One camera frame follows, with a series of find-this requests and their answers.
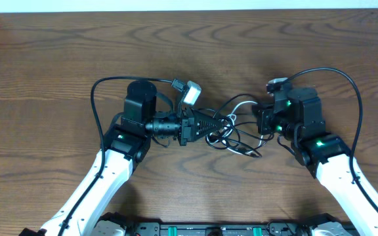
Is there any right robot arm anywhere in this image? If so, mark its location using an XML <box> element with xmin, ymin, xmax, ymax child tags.
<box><xmin>251</xmin><ymin>87</ymin><xmax>378</xmax><ymax>235</ymax></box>

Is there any right camera black cable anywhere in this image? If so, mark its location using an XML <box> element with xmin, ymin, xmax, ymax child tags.
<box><xmin>285</xmin><ymin>67</ymin><xmax>378</xmax><ymax>236</ymax></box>

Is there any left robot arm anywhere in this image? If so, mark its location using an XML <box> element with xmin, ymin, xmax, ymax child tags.
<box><xmin>21</xmin><ymin>77</ymin><xmax>223</xmax><ymax>235</ymax></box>

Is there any camera black cable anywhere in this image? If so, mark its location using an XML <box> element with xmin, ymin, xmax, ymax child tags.
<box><xmin>57</xmin><ymin>76</ymin><xmax>185</xmax><ymax>236</ymax></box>
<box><xmin>285</xmin><ymin>67</ymin><xmax>378</xmax><ymax>236</ymax></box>

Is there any left camera black cable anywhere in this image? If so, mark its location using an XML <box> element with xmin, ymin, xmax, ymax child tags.
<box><xmin>57</xmin><ymin>76</ymin><xmax>185</xmax><ymax>236</ymax></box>

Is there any black usb cable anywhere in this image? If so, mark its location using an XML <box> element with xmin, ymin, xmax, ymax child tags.
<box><xmin>197</xmin><ymin>93</ymin><xmax>275</xmax><ymax>159</ymax></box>

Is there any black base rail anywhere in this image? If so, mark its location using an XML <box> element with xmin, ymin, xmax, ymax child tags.
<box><xmin>91</xmin><ymin>212</ymin><xmax>359</xmax><ymax>236</ymax></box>

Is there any white usb cable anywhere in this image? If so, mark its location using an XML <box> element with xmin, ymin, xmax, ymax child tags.
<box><xmin>213</xmin><ymin>100</ymin><xmax>265</xmax><ymax>155</ymax></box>

